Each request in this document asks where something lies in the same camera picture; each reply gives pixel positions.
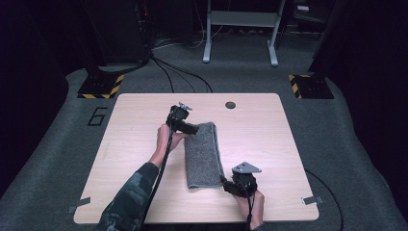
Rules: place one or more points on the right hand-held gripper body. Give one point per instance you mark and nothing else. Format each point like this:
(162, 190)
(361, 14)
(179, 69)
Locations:
(245, 181)

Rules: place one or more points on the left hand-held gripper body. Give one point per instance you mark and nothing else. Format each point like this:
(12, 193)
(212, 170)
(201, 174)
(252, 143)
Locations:
(178, 116)

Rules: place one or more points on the grey towel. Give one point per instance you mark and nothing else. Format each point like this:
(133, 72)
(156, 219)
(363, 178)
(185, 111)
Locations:
(203, 157)

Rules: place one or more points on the person's left hand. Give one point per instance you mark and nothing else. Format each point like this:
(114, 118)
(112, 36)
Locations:
(163, 144)

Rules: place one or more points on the person's right hand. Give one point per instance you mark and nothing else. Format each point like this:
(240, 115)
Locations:
(256, 208)

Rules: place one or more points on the round dark table grommet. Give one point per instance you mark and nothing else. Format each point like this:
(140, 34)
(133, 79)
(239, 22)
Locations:
(230, 105)

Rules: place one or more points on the black tape floor marking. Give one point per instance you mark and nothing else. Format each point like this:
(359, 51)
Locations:
(93, 123)

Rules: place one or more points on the black cabinet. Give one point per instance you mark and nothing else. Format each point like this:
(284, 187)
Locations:
(118, 29)

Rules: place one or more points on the white metal stand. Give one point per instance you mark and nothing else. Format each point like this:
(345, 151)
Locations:
(243, 18)

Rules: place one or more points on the dark shelf unit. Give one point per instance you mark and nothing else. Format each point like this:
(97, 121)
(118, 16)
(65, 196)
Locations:
(304, 16)

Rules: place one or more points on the hazard-striped black base plate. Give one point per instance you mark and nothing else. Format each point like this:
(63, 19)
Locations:
(312, 87)
(97, 86)

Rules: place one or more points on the dark upright post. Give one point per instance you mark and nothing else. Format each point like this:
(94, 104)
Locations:
(330, 35)

